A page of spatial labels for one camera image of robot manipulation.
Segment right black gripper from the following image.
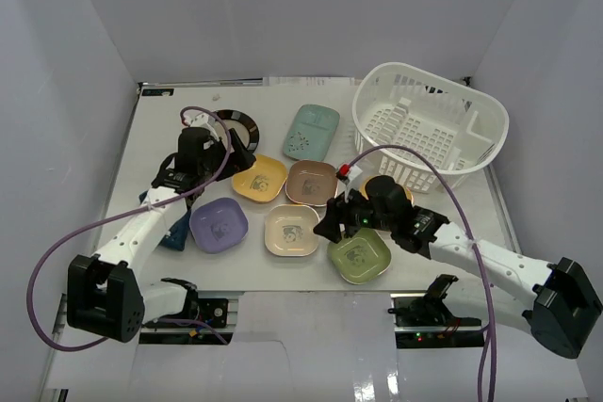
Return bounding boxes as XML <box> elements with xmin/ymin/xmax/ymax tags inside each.
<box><xmin>314</xmin><ymin>182</ymin><xmax>396</xmax><ymax>243</ymax></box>

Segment round black rimmed plate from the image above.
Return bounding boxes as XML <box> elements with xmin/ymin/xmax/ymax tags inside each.
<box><xmin>215</xmin><ymin>109</ymin><xmax>260</xmax><ymax>153</ymax></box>

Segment cream square panda plate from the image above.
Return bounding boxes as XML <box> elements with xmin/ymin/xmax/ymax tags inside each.
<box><xmin>264</xmin><ymin>204</ymin><xmax>319</xmax><ymax>257</ymax></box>

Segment orange square panda plate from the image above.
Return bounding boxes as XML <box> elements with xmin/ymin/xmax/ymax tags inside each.
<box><xmin>360</xmin><ymin>175</ymin><xmax>415</xmax><ymax>205</ymax></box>

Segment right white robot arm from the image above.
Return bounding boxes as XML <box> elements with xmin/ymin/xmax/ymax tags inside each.
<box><xmin>314</xmin><ymin>176</ymin><xmax>602</xmax><ymax>359</ymax></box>

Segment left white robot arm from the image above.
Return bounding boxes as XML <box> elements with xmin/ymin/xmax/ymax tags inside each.
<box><xmin>67</xmin><ymin>127</ymin><xmax>255</xmax><ymax>343</ymax></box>

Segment white plastic basket bin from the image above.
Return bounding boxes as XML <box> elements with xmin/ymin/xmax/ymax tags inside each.
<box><xmin>351</xmin><ymin>62</ymin><xmax>509</xmax><ymax>194</ymax></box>

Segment yellow square panda plate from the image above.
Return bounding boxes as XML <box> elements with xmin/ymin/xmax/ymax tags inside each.
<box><xmin>232</xmin><ymin>154</ymin><xmax>287</xmax><ymax>203</ymax></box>

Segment green square panda plate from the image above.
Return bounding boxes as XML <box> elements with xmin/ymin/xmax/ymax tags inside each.
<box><xmin>327</xmin><ymin>228</ymin><xmax>392</xmax><ymax>285</ymax></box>

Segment brown square plate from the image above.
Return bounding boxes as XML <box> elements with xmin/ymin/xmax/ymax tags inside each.
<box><xmin>285</xmin><ymin>160</ymin><xmax>338</xmax><ymax>207</ymax></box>

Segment purple square panda plate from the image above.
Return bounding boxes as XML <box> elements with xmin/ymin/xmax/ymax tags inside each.
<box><xmin>189</xmin><ymin>198</ymin><xmax>249</xmax><ymax>254</ymax></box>

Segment teal rectangular plate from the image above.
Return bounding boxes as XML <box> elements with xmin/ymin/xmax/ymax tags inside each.
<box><xmin>283</xmin><ymin>104</ymin><xmax>340</xmax><ymax>161</ymax></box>

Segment papers at table back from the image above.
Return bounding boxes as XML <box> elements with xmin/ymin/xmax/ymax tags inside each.
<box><xmin>262</xmin><ymin>76</ymin><xmax>360</xmax><ymax>88</ymax></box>

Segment dark blue leaf dish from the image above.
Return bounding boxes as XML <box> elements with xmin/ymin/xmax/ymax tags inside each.
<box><xmin>132</xmin><ymin>187</ymin><xmax>190</xmax><ymax>251</ymax></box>

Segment black label sticker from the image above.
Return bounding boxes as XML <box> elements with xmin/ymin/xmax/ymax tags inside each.
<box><xmin>140</xmin><ymin>88</ymin><xmax>174</xmax><ymax>97</ymax></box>

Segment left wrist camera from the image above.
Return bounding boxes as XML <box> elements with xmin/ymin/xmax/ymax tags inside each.
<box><xmin>180</xmin><ymin>107</ymin><xmax>220</xmax><ymax>141</ymax></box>

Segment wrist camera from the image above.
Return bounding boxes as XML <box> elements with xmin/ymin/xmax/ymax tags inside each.
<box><xmin>180</xmin><ymin>107</ymin><xmax>220</xmax><ymax>141</ymax></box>
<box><xmin>336</xmin><ymin>164</ymin><xmax>364</xmax><ymax>201</ymax></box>

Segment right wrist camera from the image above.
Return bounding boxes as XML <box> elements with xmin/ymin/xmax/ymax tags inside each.
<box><xmin>336</xmin><ymin>164</ymin><xmax>364</xmax><ymax>201</ymax></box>

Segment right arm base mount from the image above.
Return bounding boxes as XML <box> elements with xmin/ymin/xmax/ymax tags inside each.
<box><xmin>387</xmin><ymin>274</ymin><xmax>486</xmax><ymax>350</ymax></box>

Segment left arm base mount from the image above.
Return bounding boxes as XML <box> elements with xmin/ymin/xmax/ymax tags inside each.
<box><xmin>139</xmin><ymin>297</ymin><xmax>238</xmax><ymax>346</ymax></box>

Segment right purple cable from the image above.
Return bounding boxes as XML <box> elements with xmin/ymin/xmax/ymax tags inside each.
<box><xmin>346</xmin><ymin>145</ymin><xmax>498</xmax><ymax>402</ymax></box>

